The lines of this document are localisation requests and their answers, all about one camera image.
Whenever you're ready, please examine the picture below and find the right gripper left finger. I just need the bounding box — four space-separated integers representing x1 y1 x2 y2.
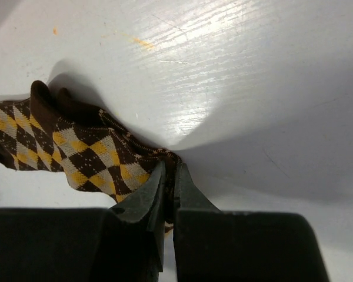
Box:
111 161 166 273

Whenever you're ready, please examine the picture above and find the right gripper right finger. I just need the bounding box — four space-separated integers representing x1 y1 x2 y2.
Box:
173 164 220 281

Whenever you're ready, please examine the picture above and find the brown yellow argyle sock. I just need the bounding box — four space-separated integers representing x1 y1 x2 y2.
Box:
0 80 182 232

